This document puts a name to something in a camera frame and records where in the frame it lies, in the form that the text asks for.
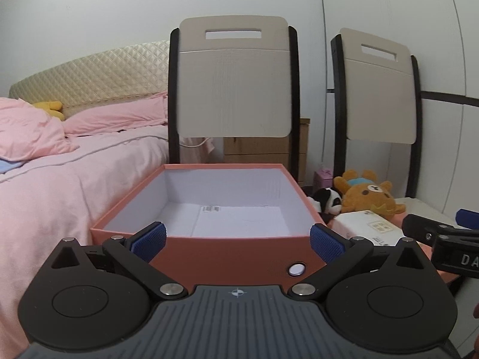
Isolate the white cable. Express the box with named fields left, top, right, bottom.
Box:
left=180, top=136, right=215, bottom=149

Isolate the small pink box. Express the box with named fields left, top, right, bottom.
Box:
left=313, top=168, right=333, bottom=190

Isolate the yellow plush toy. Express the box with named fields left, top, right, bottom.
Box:
left=32, top=101, right=64, bottom=122

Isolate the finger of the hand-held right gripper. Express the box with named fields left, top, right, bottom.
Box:
left=455, top=209, right=479, bottom=230
left=402, top=214, right=456, bottom=248

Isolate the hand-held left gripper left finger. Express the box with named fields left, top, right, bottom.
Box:
left=50, top=221, right=188, bottom=300

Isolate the pink pillow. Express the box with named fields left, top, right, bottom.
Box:
left=63, top=90, right=170, bottom=137

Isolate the wooden nightstand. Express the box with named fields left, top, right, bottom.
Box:
left=224, top=118, right=311, bottom=186

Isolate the black and white plush toy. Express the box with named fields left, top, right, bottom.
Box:
left=307, top=188, right=343, bottom=215

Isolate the brown bear plush toy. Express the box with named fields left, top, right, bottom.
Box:
left=334, top=169, right=407, bottom=222

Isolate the orange cardboard box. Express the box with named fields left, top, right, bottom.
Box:
left=90, top=163, right=328, bottom=289

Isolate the pink duvet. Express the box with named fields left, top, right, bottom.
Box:
left=0, top=97, right=171, bottom=359

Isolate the blue cloth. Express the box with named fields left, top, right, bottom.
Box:
left=0, top=159, right=28, bottom=175

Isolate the orange box lid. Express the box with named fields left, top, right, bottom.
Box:
left=415, top=240, right=465, bottom=297

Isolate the beige chair with black frame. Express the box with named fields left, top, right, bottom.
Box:
left=167, top=16, right=301, bottom=187
left=326, top=27, right=466, bottom=229

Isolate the black wall strip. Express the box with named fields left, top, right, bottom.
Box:
left=421, top=90, right=479, bottom=107

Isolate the white tissue pack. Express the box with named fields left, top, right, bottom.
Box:
left=331, top=210, right=407, bottom=248

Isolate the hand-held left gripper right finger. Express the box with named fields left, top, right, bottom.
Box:
left=287, top=223, right=431, bottom=302

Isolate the beige quilted headboard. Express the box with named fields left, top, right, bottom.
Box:
left=9, top=40, right=171, bottom=121

